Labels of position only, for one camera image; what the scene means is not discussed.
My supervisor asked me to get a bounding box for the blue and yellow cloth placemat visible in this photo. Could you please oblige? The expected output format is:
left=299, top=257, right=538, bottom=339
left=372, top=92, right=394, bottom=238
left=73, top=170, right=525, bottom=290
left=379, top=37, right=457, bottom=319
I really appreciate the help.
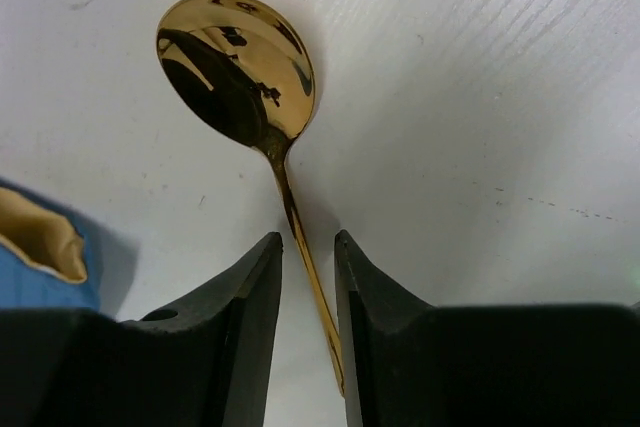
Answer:
left=0, top=177, right=126, bottom=321

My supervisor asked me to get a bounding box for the gold spoon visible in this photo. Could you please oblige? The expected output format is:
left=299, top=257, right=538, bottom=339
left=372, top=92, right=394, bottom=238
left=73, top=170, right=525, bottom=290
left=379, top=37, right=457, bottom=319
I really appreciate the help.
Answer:
left=156, top=0, right=345, bottom=390

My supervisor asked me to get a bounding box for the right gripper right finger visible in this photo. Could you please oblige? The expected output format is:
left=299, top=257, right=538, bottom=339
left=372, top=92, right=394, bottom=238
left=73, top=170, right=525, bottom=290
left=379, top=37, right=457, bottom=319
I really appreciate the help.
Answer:
left=334, top=231, right=639, bottom=426

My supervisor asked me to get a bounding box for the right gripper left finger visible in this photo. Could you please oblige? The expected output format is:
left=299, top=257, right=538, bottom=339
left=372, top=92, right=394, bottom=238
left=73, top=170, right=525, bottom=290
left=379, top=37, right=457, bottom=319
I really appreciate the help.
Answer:
left=1, top=232, right=282, bottom=426

